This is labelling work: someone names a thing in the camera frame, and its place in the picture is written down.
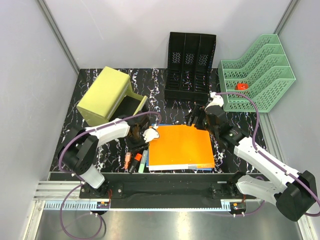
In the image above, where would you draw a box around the orange black highlighter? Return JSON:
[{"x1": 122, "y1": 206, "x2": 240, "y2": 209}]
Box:
[{"x1": 128, "y1": 153, "x2": 142, "y2": 174}]

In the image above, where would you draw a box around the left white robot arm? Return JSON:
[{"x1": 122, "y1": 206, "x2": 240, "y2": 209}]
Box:
[{"x1": 56, "y1": 112, "x2": 150, "y2": 198}]

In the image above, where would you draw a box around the black marble desk mat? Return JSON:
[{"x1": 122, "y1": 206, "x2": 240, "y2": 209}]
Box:
[{"x1": 58, "y1": 68, "x2": 282, "y2": 174}]

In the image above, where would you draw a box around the small red object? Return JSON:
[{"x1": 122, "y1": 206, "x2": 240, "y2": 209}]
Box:
[{"x1": 235, "y1": 83, "x2": 249, "y2": 91}]

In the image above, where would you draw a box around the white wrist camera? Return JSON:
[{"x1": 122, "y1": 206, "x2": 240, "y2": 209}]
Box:
[
  {"x1": 142, "y1": 124, "x2": 160, "y2": 143},
  {"x1": 207, "y1": 92, "x2": 224, "y2": 108}
]

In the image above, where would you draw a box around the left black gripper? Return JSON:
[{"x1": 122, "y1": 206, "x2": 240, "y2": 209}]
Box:
[{"x1": 125, "y1": 129, "x2": 150, "y2": 154}]

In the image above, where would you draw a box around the green mesh file organizer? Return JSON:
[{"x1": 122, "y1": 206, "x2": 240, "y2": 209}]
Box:
[{"x1": 217, "y1": 34, "x2": 296, "y2": 113}]

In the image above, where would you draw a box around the pale green highlighter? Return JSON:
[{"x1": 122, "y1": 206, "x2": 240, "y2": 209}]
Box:
[{"x1": 138, "y1": 150, "x2": 149, "y2": 174}]

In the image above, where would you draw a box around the orange folder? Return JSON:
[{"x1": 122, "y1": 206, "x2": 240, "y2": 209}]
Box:
[{"x1": 148, "y1": 122, "x2": 216, "y2": 172}]

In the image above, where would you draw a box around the yellow-green drawer cabinet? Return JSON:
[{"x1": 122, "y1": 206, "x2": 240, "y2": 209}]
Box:
[{"x1": 76, "y1": 66, "x2": 148, "y2": 127}]

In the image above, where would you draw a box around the purple cable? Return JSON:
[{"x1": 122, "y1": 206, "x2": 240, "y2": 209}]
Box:
[
  {"x1": 207, "y1": 91, "x2": 320, "y2": 217},
  {"x1": 57, "y1": 111, "x2": 162, "y2": 239}
]

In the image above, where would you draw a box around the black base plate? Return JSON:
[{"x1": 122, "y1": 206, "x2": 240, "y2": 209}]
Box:
[{"x1": 47, "y1": 172, "x2": 257, "y2": 200}]

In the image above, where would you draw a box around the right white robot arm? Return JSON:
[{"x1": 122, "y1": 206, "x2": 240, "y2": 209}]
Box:
[{"x1": 185, "y1": 103, "x2": 319, "y2": 222}]

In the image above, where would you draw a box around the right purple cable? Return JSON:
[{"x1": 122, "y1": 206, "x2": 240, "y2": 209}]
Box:
[{"x1": 207, "y1": 91, "x2": 320, "y2": 217}]

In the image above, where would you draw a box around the blue folder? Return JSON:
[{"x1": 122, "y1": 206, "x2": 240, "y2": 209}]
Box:
[{"x1": 145, "y1": 123, "x2": 214, "y2": 172}]

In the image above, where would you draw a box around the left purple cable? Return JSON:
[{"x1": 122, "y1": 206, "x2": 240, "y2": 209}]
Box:
[{"x1": 57, "y1": 111, "x2": 162, "y2": 239}]

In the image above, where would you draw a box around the black magazine file holder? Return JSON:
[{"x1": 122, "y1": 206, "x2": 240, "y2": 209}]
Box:
[{"x1": 164, "y1": 32, "x2": 217, "y2": 103}]

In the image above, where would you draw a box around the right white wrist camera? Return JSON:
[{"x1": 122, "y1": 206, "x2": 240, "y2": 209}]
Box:
[{"x1": 207, "y1": 92, "x2": 224, "y2": 108}]

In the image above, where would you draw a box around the aluminium frame rail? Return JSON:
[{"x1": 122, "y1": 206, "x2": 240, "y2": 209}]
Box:
[{"x1": 24, "y1": 181, "x2": 320, "y2": 240}]

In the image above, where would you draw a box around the orange correction tape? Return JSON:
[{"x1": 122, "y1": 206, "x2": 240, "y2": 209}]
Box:
[{"x1": 124, "y1": 152, "x2": 132, "y2": 170}]

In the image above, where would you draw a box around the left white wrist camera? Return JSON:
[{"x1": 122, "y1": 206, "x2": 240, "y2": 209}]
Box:
[{"x1": 142, "y1": 124, "x2": 160, "y2": 143}]

